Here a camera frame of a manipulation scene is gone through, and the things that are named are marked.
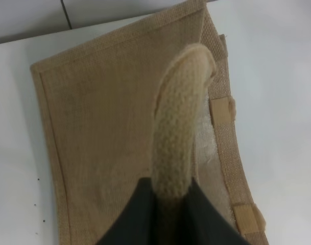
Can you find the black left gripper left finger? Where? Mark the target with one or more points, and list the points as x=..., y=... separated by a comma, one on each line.
x=136, y=222

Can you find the brown linen bag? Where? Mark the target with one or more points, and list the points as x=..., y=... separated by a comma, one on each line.
x=149, y=100

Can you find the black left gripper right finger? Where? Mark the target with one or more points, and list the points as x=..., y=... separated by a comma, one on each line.
x=200, y=223

